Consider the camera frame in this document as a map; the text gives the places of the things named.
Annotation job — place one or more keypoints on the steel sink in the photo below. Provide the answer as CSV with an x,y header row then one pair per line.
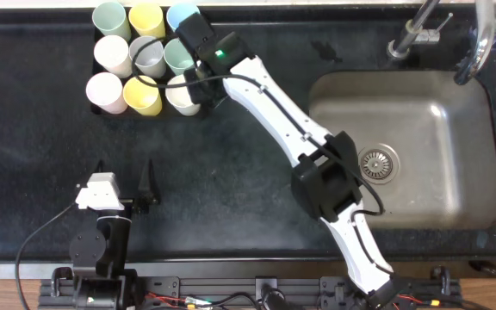
x,y
437,129

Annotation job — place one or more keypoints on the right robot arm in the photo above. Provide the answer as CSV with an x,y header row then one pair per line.
x,y
274,112

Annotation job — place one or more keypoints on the white cup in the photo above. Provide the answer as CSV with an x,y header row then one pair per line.
x,y
178,97
111,53

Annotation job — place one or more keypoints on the green cup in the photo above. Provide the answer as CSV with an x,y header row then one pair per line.
x,y
177,56
109,18

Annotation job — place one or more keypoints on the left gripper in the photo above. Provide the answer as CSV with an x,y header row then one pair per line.
x,y
138,204

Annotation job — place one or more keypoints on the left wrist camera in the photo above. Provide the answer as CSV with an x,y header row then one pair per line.
x,y
99,191

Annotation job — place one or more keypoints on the yellow cup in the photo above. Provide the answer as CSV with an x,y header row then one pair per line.
x,y
146,18
140,94

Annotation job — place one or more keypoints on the mounting rail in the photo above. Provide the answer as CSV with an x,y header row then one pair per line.
x,y
231,286

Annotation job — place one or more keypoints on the steel tap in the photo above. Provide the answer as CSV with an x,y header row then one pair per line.
x,y
407,39

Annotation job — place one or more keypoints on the pink cup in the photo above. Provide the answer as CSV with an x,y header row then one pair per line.
x,y
103,90

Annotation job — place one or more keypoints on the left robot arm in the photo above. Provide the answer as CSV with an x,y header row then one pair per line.
x,y
101,245

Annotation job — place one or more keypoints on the blue cup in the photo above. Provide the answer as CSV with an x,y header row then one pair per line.
x,y
179,12

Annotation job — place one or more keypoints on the black tray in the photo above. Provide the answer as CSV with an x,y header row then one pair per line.
x,y
94,70
94,111

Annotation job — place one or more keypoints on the grey cup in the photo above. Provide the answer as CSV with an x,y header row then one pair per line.
x,y
149,58

